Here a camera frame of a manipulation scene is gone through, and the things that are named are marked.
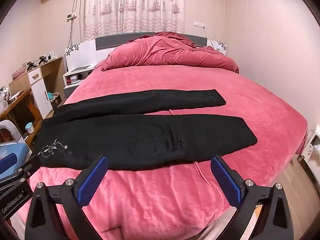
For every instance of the desk clutter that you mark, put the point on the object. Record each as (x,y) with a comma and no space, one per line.
(6,96)

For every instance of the white grey chair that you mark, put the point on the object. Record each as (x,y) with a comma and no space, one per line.
(10,127)

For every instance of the white wall power strip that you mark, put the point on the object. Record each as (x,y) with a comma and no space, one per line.
(72,16)

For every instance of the small white box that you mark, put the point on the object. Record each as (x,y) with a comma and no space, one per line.
(74,79)

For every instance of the black sweatshirt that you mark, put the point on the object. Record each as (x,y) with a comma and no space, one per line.
(150,140)

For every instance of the light blue cushion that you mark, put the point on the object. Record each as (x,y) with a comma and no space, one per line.
(15,150)

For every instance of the pink bag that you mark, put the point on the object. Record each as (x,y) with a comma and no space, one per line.
(20,72)

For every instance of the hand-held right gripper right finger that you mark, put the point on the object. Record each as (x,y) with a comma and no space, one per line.
(226,181)

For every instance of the wooden desk with white door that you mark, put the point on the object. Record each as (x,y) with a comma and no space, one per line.
(53,72)

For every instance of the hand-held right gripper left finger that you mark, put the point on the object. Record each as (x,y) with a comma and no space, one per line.
(92,181)

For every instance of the cardboard box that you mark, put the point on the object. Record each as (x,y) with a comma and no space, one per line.
(57,101)

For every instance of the white wall socket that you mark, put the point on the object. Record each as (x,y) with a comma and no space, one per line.
(199,24)

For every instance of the grey white headboard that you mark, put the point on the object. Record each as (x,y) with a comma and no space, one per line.
(112,41)

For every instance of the pink duvet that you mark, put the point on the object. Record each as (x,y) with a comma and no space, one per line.
(170,52)

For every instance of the black tool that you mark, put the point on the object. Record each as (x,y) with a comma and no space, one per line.
(31,65)
(43,58)

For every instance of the dark flat pad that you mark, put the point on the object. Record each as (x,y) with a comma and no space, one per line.
(81,68)

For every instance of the ship print curtain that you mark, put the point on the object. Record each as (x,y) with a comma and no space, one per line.
(135,5)

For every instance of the teal item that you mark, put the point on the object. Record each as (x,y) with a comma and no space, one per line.
(50,96)

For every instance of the white floor appliance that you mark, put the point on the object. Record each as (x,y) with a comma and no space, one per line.
(315,142)

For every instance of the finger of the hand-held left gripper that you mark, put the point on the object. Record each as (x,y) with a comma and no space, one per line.
(28,168)
(7,162)

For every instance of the white grey nightstand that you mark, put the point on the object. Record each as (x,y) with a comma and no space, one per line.
(72,88)

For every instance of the low wooden desk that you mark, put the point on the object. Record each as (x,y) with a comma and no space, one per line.
(15,106)

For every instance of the pink bed sheet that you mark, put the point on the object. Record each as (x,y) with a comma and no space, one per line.
(250,100)

